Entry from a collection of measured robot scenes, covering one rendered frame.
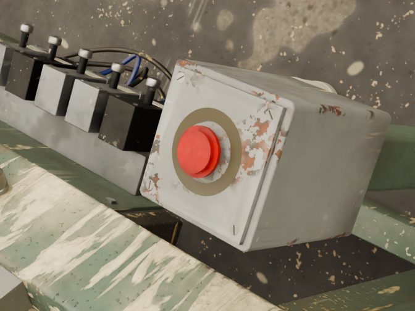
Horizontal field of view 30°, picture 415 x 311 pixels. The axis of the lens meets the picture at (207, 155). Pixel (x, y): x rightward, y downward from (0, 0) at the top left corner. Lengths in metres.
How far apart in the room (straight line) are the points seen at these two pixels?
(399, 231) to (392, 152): 0.55
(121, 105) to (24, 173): 0.14
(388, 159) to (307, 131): 0.23
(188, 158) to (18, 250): 0.29
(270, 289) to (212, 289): 0.97
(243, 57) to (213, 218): 1.16
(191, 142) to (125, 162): 0.34
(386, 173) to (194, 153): 0.28
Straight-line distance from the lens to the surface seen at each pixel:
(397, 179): 0.84
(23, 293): 0.81
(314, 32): 1.64
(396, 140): 0.80
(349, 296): 0.90
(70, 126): 0.99
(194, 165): 0.58
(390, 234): 1.35
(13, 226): 0.85
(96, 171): 0.95
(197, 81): 0.60
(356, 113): 0.64
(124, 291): 0.74
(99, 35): 2.04
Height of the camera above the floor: 1.40
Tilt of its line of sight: 52 degrees down
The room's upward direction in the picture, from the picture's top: 89 degrees counter-clockwise
